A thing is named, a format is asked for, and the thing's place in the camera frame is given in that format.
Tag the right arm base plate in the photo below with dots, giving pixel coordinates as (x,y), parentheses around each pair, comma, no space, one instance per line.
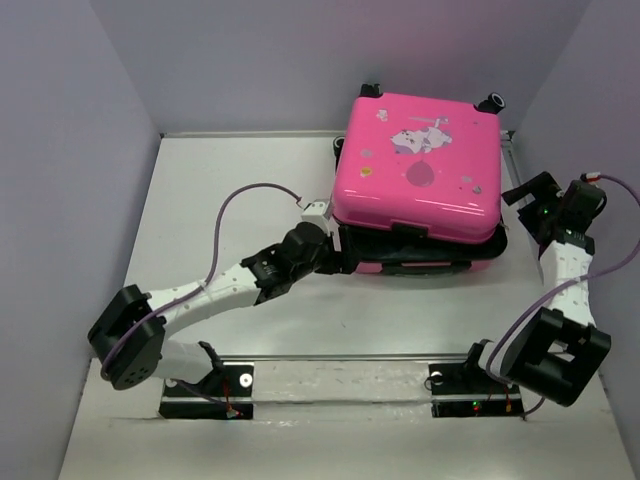
(458,391)

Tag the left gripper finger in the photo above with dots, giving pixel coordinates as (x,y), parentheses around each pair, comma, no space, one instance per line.
(349,255)
(328,216)

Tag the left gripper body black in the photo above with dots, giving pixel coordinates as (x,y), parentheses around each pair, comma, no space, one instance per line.
(325,260)

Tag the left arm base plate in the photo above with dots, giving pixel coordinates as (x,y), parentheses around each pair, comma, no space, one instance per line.
(226,396)

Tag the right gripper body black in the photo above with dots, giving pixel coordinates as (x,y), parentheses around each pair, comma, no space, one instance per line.
(549,207)

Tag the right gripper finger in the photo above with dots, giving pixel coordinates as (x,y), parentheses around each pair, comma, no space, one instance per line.
(541,187)
(531,217)

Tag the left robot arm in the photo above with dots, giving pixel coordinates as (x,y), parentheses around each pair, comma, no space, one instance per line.
(133,336)

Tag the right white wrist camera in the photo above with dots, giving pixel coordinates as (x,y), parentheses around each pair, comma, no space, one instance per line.
(591,177)

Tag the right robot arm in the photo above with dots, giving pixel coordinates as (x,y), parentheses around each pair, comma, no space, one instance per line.
(554,348)

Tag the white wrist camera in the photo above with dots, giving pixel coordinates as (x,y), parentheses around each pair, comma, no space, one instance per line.
(313,212)
(591,177)

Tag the pink hard-shell suitcase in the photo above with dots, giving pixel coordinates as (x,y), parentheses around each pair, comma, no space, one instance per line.
(418,183)

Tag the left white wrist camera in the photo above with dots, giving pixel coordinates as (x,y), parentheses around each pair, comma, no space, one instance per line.
(313,212)

